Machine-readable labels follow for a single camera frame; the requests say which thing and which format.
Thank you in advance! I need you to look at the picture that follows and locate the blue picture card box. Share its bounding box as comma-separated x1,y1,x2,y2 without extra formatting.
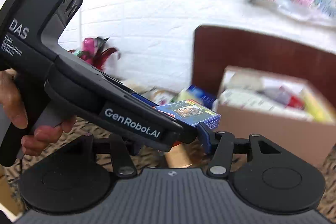
155,100,221,130

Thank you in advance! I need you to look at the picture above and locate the person's left hand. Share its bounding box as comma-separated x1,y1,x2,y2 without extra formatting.
0,69,77,158

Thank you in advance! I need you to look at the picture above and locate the blue and yellow box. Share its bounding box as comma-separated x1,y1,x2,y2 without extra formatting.
177,85,216,109

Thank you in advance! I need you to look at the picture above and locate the pink bottle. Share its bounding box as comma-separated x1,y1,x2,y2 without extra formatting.
77,38,97,64

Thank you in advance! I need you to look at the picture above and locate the dark brown wooden headboard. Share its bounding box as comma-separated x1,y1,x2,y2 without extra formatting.
191,25,335,105

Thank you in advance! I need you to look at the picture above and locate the brown cardboard box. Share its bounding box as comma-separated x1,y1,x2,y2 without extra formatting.
213,66,335,166

